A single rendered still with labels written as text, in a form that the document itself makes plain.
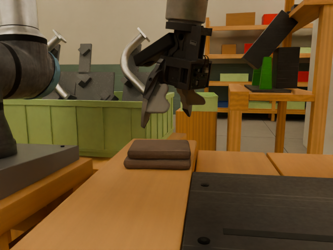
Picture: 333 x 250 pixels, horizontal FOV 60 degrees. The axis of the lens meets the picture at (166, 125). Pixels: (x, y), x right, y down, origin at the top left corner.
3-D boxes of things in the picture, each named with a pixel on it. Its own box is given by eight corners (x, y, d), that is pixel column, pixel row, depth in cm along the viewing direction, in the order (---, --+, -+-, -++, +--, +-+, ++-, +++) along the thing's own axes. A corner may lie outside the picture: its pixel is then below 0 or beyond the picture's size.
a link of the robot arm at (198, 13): (158, -5, 52) (186, 1, 58) (156, 22, 54) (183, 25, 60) (192, -5, 48) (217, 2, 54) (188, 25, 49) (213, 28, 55)
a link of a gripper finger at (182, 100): (205, 122, 64) (195, 91, 57) (184, 115, 67) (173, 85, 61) (212, 112, 65) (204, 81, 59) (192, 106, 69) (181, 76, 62)
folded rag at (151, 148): (122, 169, 43) (122, 150, 42) (132, 154, 50) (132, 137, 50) (191, 170, 42) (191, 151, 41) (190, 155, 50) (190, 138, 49)
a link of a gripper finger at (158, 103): (152, 128, 51) (177, 84, 52) (130, 119, 54) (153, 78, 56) (161, 135, 53) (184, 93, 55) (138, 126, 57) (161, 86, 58)
